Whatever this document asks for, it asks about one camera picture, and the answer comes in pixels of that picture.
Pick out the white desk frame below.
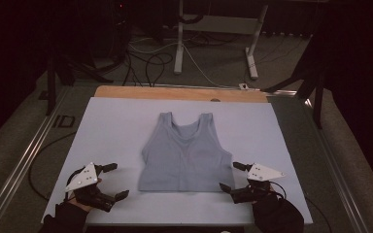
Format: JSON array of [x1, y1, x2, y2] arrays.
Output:
[[173, 0, 270, 82]]

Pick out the black metal stand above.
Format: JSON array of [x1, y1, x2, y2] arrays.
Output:
[[261, 32, 325, 130], [44, 52, 115, 117]]

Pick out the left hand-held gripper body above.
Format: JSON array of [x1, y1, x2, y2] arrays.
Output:
[[64, 162, 117, 214]]

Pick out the black looped floor cables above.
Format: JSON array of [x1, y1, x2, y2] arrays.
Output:
[[121, 50, 175, 88]]

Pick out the black floor cable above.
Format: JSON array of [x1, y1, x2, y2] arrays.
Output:
[[28, 130, 78, 202], [304, 196, 334, 233]]

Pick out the left hand-held gripper black cable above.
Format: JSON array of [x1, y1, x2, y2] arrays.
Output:
[[63, 167, 83, 203]]

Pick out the white cable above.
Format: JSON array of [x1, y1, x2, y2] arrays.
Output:
[[128, 36, 241, 90]]

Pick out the right hand-held gripper black cable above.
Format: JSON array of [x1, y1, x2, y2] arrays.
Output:
[[269, 181, 288, 200]]

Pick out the grey-blue tank top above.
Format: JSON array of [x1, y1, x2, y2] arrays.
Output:
[[138, 112, 236, 193]]

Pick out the light blue table mat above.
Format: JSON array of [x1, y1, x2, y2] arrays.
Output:
[[41, 96, 315, 226]]

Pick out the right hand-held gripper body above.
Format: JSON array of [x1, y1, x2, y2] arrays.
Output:
[[229, 162, 287, 205]]

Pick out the hand-held gripper black cable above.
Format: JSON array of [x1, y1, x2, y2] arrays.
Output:
[[269, 181, 288, 200], [63, 167, 83, 203]]

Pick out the person's left hand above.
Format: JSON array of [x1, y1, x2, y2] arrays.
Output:
[[67, 177, 103, 214]]

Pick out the dark equipment rack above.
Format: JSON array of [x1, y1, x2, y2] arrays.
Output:
[[85, 0, 133, 70]]

